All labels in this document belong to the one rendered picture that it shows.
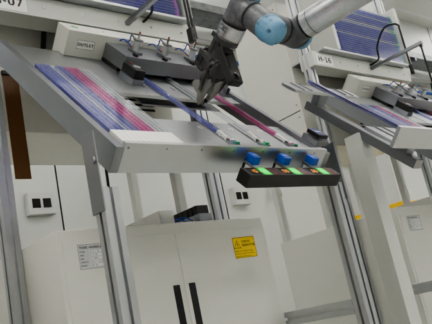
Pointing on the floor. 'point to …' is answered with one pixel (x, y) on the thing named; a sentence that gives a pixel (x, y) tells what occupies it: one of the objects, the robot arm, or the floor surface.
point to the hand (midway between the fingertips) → (203, 101)
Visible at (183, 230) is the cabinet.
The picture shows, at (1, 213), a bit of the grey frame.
